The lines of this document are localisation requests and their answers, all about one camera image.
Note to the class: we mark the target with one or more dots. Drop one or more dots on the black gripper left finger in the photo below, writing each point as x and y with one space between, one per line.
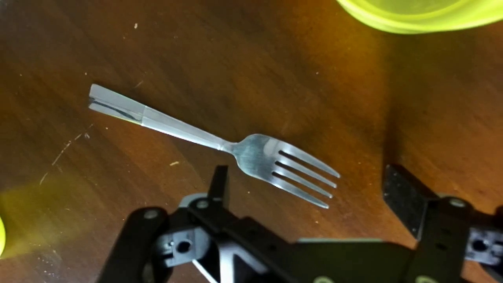
217 194

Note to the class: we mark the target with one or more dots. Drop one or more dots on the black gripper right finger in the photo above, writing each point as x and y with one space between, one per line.
407 197

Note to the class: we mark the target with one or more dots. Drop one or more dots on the silver fork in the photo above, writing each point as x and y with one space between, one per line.
259 156

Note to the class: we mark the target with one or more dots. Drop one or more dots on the yellow bowl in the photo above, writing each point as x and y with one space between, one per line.
423 16

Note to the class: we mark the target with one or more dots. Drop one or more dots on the small yellow cup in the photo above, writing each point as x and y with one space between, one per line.
1 236

